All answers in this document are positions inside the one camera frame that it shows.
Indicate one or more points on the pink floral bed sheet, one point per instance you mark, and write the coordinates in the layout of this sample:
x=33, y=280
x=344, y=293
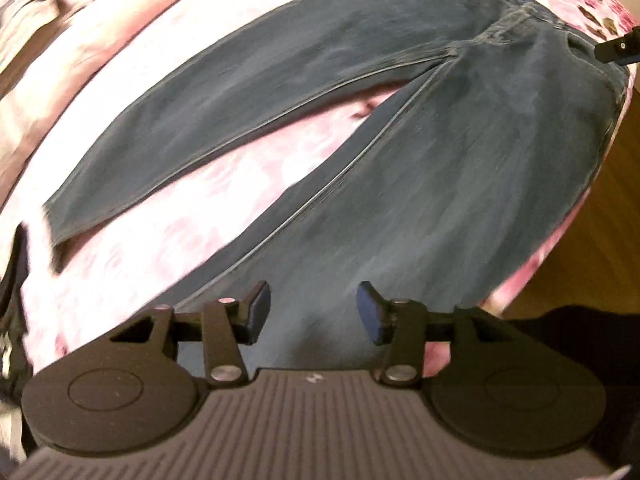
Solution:
x=165, y=255

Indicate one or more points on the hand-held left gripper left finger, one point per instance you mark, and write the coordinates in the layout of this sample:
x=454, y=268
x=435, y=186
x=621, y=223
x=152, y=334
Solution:
x=260, y=305

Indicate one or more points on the blue denim jeans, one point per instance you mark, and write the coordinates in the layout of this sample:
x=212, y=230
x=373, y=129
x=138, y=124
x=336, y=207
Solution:
x=400, y=170

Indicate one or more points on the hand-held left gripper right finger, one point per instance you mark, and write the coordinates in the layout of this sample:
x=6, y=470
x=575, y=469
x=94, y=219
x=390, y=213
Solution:
x=369, y=310

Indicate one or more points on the pink and grey quilt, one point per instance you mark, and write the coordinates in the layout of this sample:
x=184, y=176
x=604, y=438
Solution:
x=55, y=60

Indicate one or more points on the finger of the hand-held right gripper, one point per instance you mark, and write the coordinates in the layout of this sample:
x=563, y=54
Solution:
x=620, y=48

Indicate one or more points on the dark cloth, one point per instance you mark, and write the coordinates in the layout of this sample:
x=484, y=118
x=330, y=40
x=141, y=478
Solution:
x=11, y=310

